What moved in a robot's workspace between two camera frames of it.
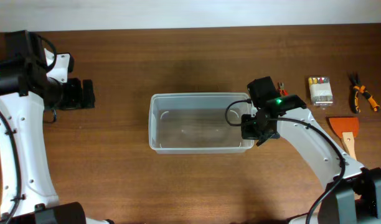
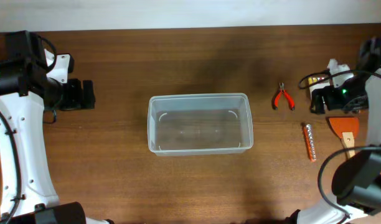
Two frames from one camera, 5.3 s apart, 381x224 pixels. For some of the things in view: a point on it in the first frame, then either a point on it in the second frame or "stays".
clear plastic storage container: [195, 123] stays
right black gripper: [249, 131] -> [320, 100]
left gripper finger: [88, 99] stays
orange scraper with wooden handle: [347, 129] stays
